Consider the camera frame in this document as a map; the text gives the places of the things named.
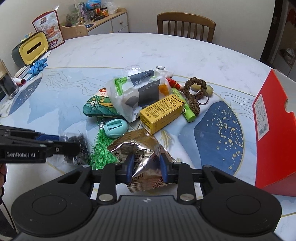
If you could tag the blue globe ornament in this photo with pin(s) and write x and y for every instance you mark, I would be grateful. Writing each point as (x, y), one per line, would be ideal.
(92, 4)

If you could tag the yellow tissue box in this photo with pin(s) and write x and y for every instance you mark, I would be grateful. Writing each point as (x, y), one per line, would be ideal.
(30, 49)

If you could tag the orange small toy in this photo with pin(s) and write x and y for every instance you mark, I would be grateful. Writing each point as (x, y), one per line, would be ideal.
(163, 89)

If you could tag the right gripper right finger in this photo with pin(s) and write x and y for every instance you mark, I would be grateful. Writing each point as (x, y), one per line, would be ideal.
(179, 173)

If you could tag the brown braided keychain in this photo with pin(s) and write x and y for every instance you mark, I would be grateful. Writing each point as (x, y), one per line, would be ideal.
(197, 92)

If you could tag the red shoe box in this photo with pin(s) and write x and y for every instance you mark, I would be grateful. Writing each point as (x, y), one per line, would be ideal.
(274, 115)

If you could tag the foil snack bag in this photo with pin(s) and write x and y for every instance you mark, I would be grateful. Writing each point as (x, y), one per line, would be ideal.
(146, 173)

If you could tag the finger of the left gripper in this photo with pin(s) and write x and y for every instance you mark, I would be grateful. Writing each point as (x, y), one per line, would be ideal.
(59, 148)
(46, 137)

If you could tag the green embroidered pouch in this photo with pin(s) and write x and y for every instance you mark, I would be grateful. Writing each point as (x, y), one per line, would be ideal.
(100, 105)

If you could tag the red santa figurine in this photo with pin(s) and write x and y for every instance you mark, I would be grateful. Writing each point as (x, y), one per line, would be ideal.
(174, 84)

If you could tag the green marker tube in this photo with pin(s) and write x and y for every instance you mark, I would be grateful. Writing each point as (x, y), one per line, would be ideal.
(187, 112)

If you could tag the white plastic tissue pack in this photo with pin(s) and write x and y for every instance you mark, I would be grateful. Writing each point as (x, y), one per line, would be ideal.
(130, 94)

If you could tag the person's left hand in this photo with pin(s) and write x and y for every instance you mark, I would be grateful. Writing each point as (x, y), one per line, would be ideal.
(3, 172)

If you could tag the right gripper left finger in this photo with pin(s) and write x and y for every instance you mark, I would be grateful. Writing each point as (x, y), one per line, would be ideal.
(112, 175)

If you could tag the green tassel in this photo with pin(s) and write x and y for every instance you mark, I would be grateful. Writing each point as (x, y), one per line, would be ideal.
(100, 155)

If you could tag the brown wooden chair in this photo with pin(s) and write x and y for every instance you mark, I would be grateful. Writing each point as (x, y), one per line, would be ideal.
(186, 25)

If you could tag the teal oval case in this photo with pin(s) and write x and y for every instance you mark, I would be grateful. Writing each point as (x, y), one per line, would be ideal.
(115, 128)

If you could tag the small silver metal clip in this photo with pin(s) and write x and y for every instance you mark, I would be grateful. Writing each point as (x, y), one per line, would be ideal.
(160, 67)

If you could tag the bag of black clips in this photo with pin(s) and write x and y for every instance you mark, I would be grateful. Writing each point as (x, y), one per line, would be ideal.
(83, 156)

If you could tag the yellow carton box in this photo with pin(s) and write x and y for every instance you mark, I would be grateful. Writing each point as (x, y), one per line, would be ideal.
(161, 113)

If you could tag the red snack bag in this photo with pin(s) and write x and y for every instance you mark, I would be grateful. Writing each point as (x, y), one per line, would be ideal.
(48, 23)

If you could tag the blue cloth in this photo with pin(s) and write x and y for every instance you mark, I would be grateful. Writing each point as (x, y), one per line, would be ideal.
(37, 68)

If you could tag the small wooden side cabinet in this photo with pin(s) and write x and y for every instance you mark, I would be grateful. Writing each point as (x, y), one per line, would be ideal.
(114, 23)

